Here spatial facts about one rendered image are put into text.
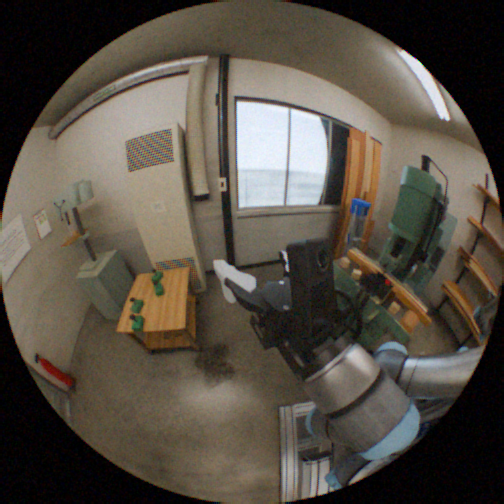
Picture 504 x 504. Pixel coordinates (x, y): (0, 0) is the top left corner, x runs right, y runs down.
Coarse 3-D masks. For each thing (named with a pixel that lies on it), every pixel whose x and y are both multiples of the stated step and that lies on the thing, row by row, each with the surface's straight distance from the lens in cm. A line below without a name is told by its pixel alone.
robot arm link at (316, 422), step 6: (312, 408) 33; (312, 414) 30; (318, 414) 27; (306, 420) 32; (312, 420) 29; (318, 420) 26; (324, 420) 25; (306, 426) 32; (312, 426) 29; (318, 426) 26; (324, 426) 24; (312, 432) 29; (318, 432) 27; (324, 432) 25; (318, 438) 30; (324, 438) 27; (330, 438) 24
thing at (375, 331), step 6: (408, 288) 133; (342, 300) 96; (366, 324) 92; (372, 324) 89; (366, 330) 94; (372, 330) 91; (378, 330) 89; (384, 330) 89; (372, 336) 93; (378, 336) 91
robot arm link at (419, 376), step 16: (384, 352) 34; (400, 352) 35; (464, 352) 32; (480, 352) 32; (384, 368) 31; (400, 368) 31; (416, 368) 30; (432, 368) 30; (448, 368) 30; (464, 368) 30; (400, 384) 31; (416, 384) 30; (432, 384) 30; (448, 384) 30; (464, 384) 31
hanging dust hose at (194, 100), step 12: (192, 72) 175; (204, 72) 176; (192, 84) 165; (204, 84) 172; (192, 96) 158; (192, 108) 153; (192, 120) 148; (192, 132) 146; (192, 144) 143; (192, 156) 142; (192, 168) 143; (204, 168) 145; (192, 180) 145; (204, 180) 143; (204, 192) 143
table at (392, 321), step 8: (336, 264) 91; (352, 264) 97; (336, 272) 92; (344, 272) 88; (352, 272) 90; (344, 280) 90; (352, 280) 86; (360, 280) 88; (352, 288) 88; (384, 304) 84; (400, 304) 92; (376, 312) 82; (384, 312) 82; (400, 312) 88; (368, 320) 77; (384, 320) 84; (392, 320) 82; (400, 320) 84; (392, 328) 84; (400, 328) 83; (400, 336) 85; (408, 336) 83
